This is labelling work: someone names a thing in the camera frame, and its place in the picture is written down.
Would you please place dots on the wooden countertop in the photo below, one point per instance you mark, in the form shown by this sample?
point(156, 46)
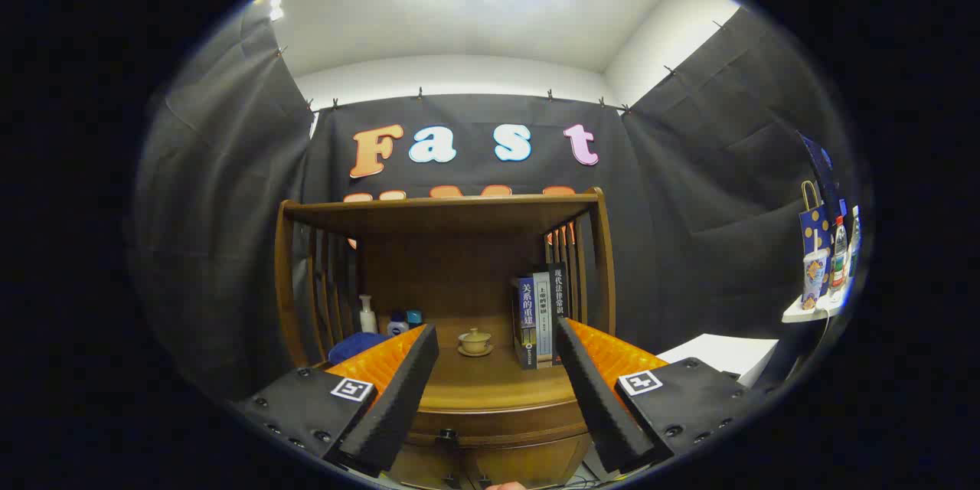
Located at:
point(490, 383)

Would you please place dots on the blue dotted gift bag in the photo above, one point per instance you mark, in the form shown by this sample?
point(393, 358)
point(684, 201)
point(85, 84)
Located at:
point(815, 230)

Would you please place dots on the blue towel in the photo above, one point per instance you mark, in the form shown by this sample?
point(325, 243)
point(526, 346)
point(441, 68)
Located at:
point(356, 346)

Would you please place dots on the white side unit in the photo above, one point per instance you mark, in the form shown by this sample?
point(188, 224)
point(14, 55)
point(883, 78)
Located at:
point(720, 356)

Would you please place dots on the blue translucent bottle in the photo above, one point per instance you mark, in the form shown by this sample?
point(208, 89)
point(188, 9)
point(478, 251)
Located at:
point(414, 318)

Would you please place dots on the clear water bottle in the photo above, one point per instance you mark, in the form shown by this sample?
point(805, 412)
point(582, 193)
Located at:
point(840, 256)
point(854, 241)

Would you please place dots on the black spine book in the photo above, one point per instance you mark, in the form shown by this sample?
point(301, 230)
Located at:
point(559, 295)

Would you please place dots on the grey spine book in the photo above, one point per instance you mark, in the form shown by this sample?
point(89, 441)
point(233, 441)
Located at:
point(543, 314)

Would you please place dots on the tan saucer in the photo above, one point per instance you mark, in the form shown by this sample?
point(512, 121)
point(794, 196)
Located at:
point(475, 353)

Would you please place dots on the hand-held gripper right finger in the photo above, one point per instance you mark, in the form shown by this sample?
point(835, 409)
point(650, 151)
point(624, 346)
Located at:
point(593, 390)

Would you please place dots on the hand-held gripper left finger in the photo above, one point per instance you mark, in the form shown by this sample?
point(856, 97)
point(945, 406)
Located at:
point(398, 390)

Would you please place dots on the white pump bottle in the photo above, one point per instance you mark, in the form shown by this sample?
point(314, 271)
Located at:
point(368, 318)

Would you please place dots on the tan lidded teacup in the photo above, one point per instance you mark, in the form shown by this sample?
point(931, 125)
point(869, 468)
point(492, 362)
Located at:
point(475, 340)

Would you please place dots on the printed paper cup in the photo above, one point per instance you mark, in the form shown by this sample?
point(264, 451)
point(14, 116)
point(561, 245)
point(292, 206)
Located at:
point(815, 279)

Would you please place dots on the white bottle with blue cap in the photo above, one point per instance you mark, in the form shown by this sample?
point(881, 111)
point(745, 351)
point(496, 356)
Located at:
point(396, 328)

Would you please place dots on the black drawer knob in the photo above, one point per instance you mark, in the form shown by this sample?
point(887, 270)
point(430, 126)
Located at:
point(446, 436)

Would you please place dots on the wooden drawer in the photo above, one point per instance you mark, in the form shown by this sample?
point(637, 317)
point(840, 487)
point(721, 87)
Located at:
point(498, 425)

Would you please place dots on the blue spine book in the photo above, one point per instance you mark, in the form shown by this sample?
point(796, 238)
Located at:
point(527, 321)

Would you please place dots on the wooden cabinet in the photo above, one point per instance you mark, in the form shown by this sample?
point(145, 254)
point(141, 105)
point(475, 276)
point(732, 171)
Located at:
point(452, 268)

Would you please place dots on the white wall shelf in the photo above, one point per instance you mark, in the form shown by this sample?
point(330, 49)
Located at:
point(811, 314)

